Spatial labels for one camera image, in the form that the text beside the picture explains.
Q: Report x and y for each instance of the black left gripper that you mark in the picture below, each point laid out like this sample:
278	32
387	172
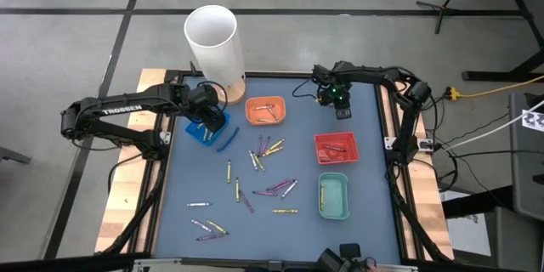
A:
206	100

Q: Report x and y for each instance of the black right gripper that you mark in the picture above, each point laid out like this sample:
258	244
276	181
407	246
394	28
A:
336	95

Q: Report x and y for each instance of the yellow-green crayon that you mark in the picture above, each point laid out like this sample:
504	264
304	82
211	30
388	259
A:
217	227
228	171
205	135
259	162
237	189
210	136

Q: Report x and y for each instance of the white crayon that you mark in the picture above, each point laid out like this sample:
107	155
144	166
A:
264	107
199	204
272	114
289	188
200	225
253	160
265	120

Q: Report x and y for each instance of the yellow crayon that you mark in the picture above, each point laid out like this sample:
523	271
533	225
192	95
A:
321	197
274	151
285	211
276	144

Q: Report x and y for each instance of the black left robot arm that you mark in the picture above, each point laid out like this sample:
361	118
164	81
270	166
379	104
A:
127	108

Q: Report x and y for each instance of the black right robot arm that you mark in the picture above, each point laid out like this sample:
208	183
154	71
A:
382	75

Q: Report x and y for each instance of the blue plastic strip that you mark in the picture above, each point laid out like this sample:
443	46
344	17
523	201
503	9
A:
228	139

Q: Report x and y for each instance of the blue plastic basket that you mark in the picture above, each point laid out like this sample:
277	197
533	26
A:
195	132

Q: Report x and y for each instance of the round wooden lamp base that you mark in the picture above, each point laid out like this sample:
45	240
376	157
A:
236	94

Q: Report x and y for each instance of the orange plastic bin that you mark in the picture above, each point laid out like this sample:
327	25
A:
253	112

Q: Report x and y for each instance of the red plastic basket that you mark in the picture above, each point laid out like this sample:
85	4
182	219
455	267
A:
348	140

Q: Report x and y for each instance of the white cylindrical lamp shade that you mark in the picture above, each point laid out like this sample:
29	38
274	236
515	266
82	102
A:
217	51

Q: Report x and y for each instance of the teal plastic bin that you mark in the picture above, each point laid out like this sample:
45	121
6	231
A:
336	197

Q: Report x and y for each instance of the light wooden side board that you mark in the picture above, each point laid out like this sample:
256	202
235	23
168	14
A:
425	187
123	187

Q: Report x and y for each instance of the yellow power plug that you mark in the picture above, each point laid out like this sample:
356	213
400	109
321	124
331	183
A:
451	93

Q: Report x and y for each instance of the black tripod stand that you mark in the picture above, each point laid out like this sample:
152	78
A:
443	8

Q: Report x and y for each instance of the black device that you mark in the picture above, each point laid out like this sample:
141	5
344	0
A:
340	259

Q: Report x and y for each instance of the black and white marker tag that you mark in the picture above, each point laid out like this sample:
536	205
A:
533	120

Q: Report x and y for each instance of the grey furniture foot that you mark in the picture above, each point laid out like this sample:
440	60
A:
15	156

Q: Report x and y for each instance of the grey cabinet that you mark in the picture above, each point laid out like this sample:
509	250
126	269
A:
527	170

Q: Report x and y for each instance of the dark box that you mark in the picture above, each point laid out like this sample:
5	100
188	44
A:
510	242

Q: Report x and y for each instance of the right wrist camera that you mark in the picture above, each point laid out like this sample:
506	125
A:
343	114

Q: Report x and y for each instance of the black frame bracket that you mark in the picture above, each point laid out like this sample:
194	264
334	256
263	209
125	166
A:
194	69

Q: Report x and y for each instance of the black table frame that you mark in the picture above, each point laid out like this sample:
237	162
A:
276	75

